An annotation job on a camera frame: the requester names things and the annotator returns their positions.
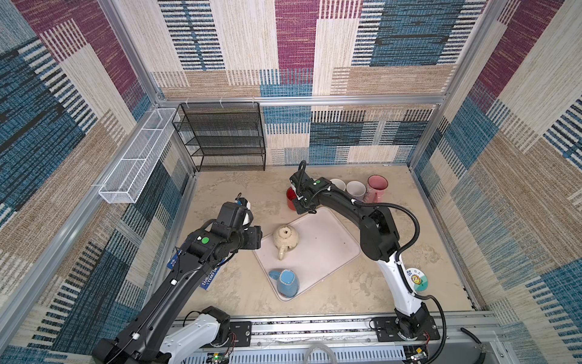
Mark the pink patterned mug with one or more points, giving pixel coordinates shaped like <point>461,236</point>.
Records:
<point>376,187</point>

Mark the blue book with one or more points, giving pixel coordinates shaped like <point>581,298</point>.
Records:
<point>207,281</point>

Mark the light green mug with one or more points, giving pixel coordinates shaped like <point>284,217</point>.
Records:
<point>338,183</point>

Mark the red mug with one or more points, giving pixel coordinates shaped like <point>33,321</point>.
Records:
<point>290,197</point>

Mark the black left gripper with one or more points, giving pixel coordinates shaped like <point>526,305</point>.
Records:
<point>255,234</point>

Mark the blue mug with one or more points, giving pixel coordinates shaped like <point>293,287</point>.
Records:
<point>287,282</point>

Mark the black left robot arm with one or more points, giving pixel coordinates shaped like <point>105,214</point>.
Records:
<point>143,339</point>

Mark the beige speckled mug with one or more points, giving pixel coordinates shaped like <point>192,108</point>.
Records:
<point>286,238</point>

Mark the white wire mesh basket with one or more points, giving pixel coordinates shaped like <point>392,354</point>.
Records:
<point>130,175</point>

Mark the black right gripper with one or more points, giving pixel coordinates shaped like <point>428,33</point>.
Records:
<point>299,209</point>

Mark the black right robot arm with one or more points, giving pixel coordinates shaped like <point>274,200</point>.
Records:
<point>379,241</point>

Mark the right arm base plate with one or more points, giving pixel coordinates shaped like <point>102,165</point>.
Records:
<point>395,329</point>

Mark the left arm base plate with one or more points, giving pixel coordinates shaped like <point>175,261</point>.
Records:
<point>237,334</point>

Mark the aluminium front rail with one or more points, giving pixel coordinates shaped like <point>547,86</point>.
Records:
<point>466,337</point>

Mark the purple mug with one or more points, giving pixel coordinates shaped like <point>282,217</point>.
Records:
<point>356,189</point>

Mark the white plastic tray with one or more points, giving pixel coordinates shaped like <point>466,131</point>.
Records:
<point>324,246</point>

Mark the black wire mesh shelf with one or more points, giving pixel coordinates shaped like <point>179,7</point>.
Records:
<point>222,136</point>

